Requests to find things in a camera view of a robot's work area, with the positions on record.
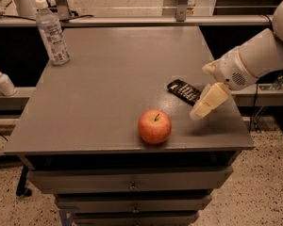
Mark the red apple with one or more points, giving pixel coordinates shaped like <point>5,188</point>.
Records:
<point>154,126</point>

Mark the black caster leg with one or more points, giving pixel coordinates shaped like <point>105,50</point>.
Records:
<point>22,189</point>

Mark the grey drawer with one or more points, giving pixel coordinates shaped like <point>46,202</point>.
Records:
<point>128,180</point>
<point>178,218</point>
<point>133,203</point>

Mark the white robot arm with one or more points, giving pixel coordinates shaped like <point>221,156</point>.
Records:
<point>268,46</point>

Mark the grey slanted metal post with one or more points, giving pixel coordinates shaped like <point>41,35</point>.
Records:
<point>64,11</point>

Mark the grey top drawer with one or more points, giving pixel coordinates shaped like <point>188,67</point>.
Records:
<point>128,180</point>

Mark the clear plastic water bottle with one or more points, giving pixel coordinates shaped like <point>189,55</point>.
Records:
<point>51,33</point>

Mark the grey middle drawer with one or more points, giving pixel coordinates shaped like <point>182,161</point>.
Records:
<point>133,203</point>

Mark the white pump dispenser bottle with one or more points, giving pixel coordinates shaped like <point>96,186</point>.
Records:
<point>6,85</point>

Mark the grey bottom drawer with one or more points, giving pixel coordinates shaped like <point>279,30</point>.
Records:
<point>178,218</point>

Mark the black rxbar chocolate wrapper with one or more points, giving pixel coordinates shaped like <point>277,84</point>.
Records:
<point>184,91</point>

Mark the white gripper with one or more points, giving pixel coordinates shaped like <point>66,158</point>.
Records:
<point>230,69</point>

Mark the grey metal upright bracket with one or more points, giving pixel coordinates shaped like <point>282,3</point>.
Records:
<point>181,10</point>

